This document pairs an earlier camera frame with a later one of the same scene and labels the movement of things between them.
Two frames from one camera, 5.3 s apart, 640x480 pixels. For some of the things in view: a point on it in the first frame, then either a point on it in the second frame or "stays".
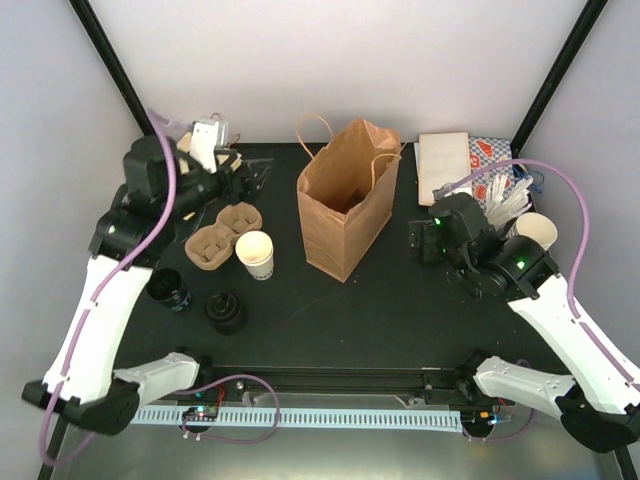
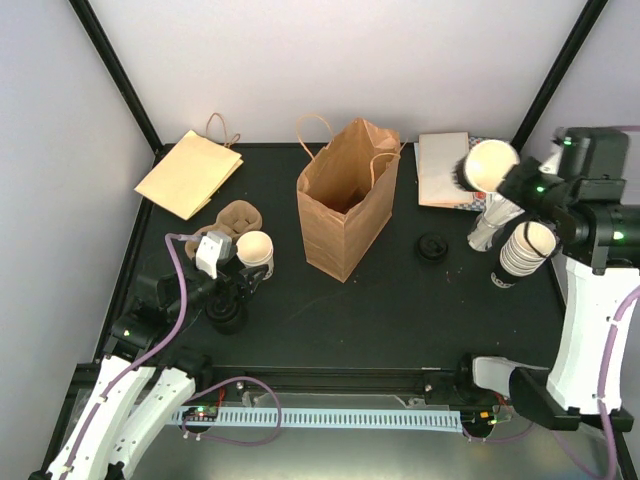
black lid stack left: [226, 312] stays
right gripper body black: [432, 250] -> [525, 193]
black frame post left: [101, 43] stays
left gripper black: [250, 190] -> [244, 291]
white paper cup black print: [255, 249] stays
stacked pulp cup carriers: [210, 247] stays
